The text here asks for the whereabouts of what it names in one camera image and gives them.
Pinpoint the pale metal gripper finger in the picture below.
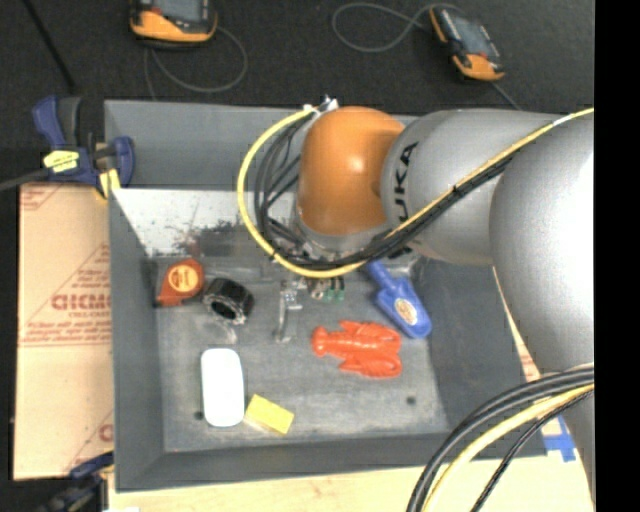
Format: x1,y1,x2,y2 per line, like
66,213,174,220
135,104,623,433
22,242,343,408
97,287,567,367
284,279,305,313
272,302,294,345

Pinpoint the red toy lobster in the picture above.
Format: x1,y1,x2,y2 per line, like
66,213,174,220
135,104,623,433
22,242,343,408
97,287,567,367
310,320,404,380

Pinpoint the grey metal bin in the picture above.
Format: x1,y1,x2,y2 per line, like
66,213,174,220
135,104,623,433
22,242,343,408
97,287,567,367
102,99,547,492

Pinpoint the white computer mouse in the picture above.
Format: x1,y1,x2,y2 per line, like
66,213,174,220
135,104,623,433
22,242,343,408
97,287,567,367
199,347,247,429

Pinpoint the yellow sponge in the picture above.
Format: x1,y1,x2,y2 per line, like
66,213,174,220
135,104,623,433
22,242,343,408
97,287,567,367
243,393,296,437

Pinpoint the blue toy shovel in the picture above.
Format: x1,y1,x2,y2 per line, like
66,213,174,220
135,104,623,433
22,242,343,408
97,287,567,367
364,259,433,341

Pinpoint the orange tape measure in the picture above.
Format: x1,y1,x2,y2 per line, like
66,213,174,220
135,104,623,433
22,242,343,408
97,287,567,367
155,258,206,308

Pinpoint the brown cardboard board red print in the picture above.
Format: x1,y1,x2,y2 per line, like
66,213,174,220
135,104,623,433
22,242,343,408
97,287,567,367
12,182,543,482

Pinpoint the black ribbed ring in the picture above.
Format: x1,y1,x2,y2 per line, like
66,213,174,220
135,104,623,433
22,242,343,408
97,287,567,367
202,277,255,327

